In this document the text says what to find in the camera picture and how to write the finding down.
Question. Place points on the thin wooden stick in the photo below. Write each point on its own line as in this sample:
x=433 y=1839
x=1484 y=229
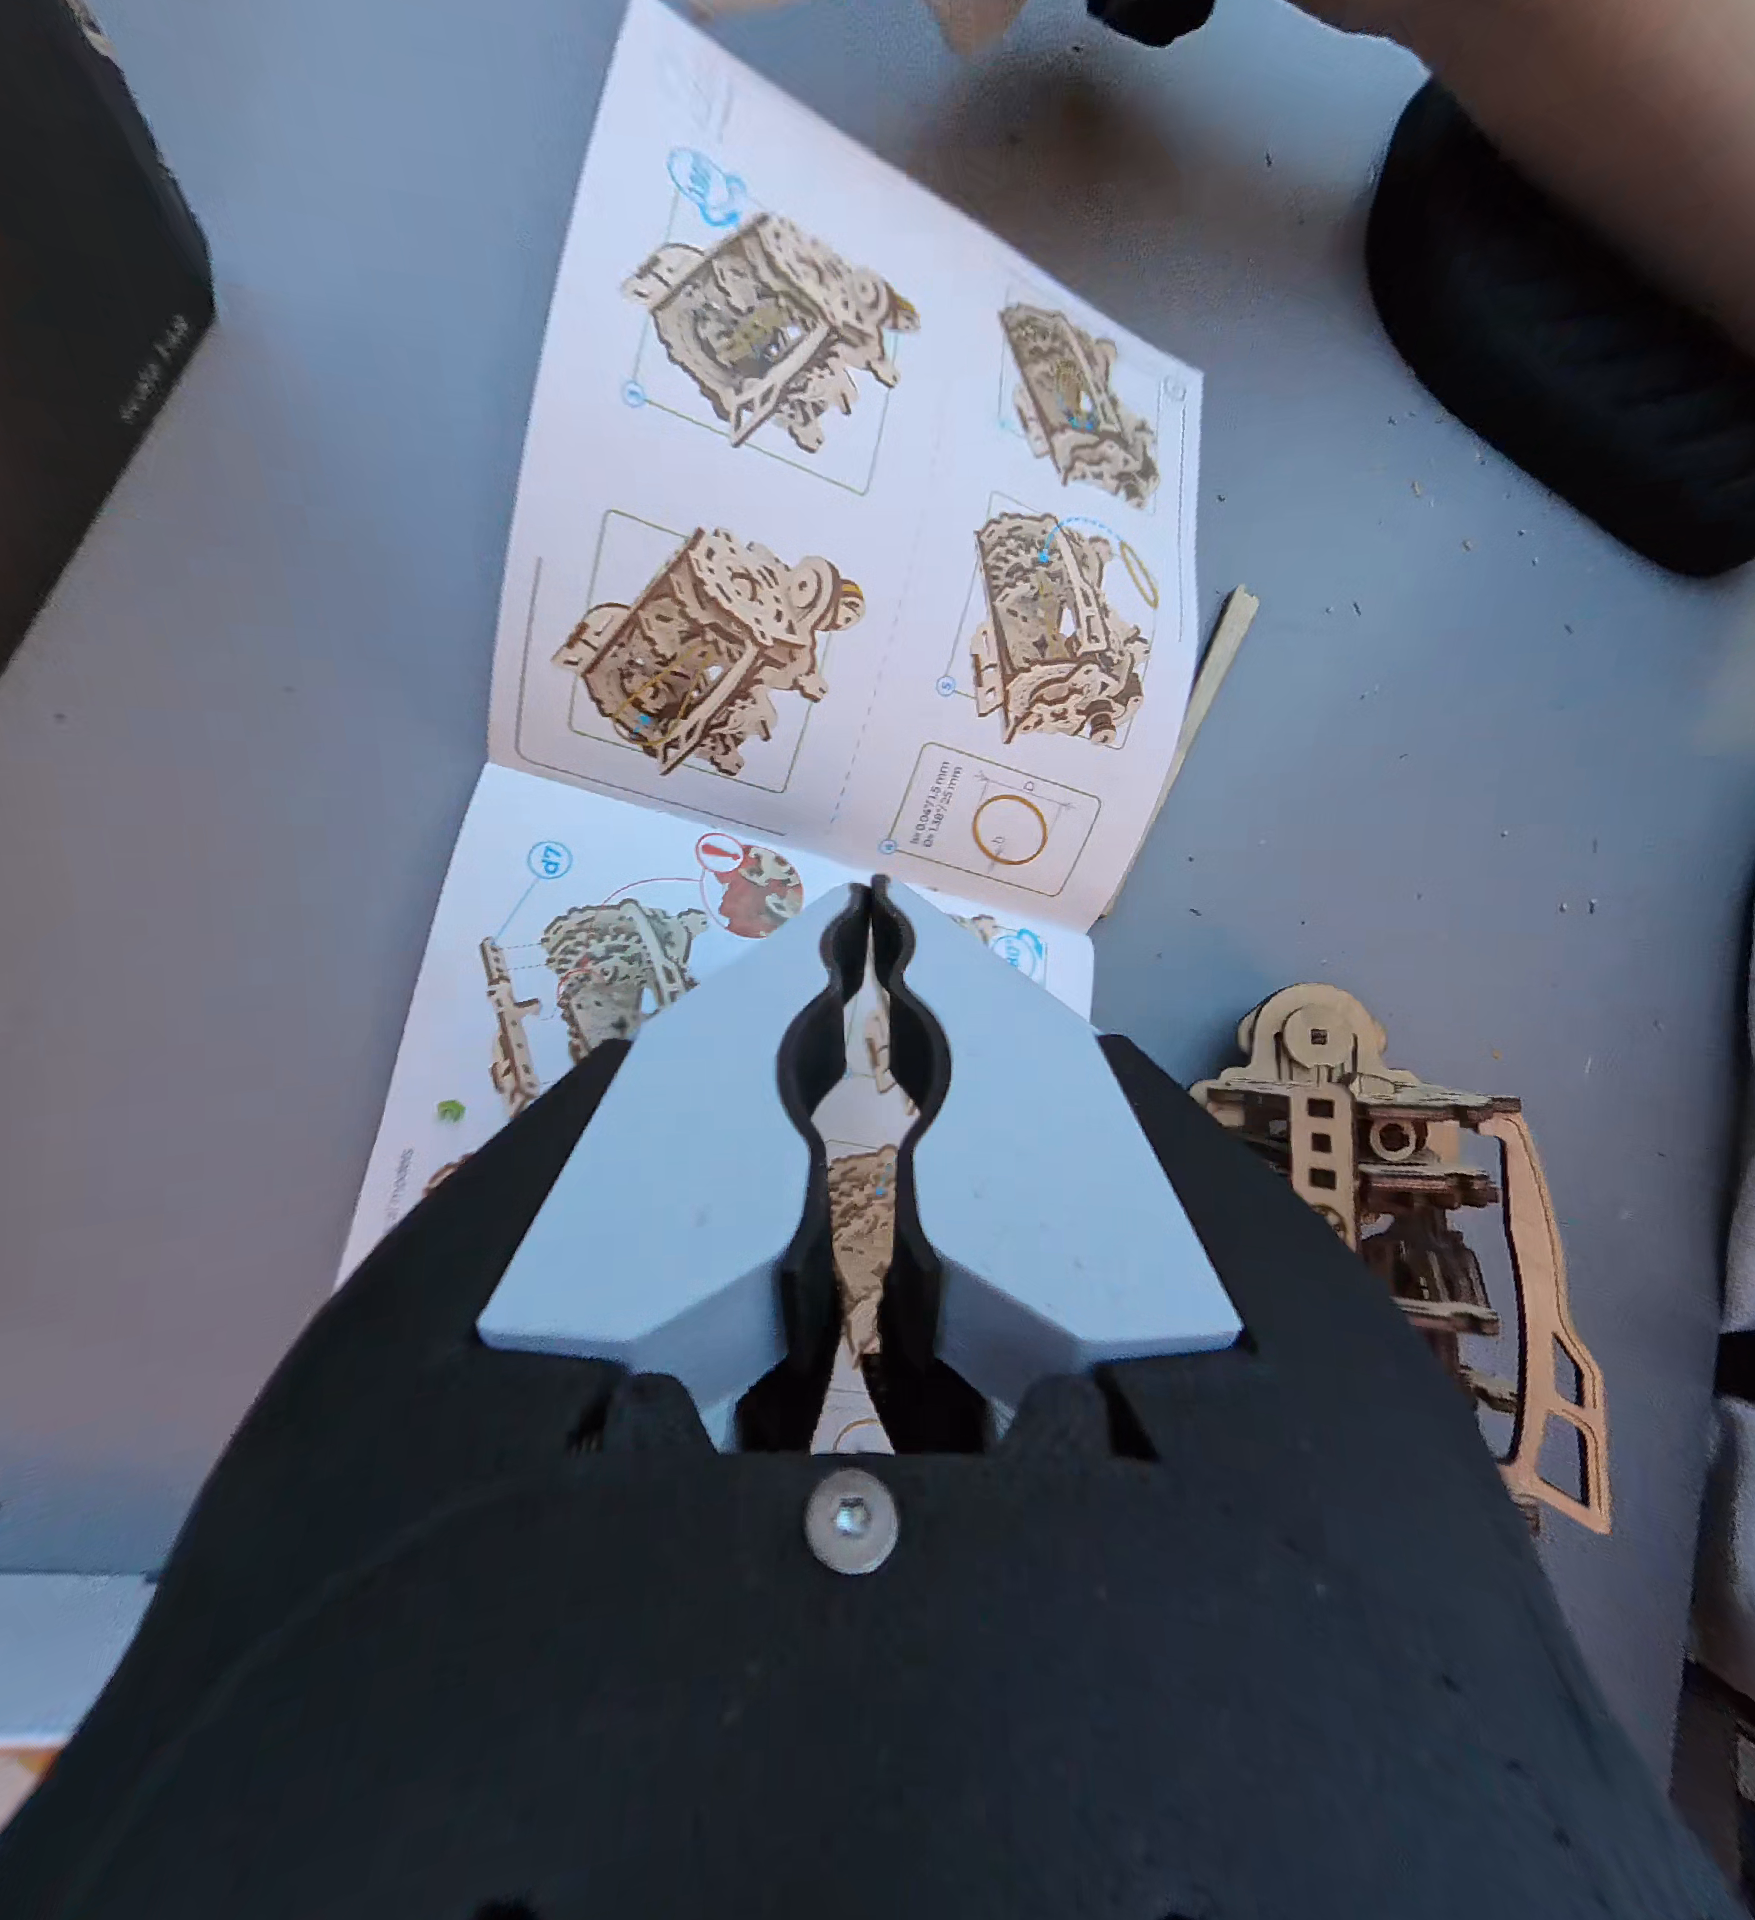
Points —
x=1218 y=660

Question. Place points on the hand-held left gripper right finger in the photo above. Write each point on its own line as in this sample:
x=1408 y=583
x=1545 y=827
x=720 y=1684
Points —
x=1072 y=1184

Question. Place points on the black puzzle kit box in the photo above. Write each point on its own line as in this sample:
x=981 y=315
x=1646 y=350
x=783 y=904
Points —
x=53 y=302

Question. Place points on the person's right forearm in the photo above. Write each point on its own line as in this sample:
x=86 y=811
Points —
x=1642 y=149

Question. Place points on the white cardboard tray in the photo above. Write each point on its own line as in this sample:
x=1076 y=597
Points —
x=23 y=1651

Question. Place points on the black quilted pad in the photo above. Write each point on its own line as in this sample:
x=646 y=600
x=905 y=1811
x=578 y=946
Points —
x=1538 y=390

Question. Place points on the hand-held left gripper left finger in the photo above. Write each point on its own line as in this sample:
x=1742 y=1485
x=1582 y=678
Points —
x=638 y=1184

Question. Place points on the illustrated instruction booklet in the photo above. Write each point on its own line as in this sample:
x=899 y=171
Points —
x=578 y=376

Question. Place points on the wooden mechanical model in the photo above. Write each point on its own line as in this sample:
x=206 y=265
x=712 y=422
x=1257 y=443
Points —
x=1311 y=1110

